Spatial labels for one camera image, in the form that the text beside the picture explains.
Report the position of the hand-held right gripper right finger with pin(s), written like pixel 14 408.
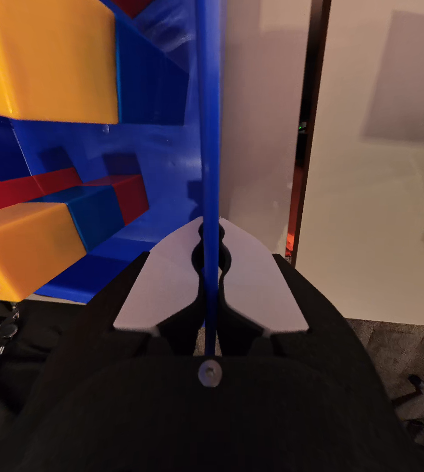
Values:
pixel 263 291

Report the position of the yellow mega block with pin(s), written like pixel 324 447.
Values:
pixel 24 250

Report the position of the blue plastic bin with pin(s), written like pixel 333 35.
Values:
pixel 153 147

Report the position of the red mega block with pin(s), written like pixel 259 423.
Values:
pixel 132 197

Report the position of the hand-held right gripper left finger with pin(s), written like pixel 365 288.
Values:
pixel 160 291

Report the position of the blue mega block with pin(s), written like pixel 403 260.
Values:
pixel 94 217

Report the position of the group of block towers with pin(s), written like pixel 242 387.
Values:
pixel 49 55

